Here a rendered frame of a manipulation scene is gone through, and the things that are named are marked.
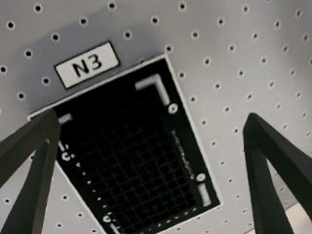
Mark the grey flat base plate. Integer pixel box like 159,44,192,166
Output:
0,0,312,234

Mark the black well plate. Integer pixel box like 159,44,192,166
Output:
59,82,207,234

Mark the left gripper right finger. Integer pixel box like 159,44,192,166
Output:
243,112,312,234

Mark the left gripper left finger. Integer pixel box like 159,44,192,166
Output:
0,108,61,234

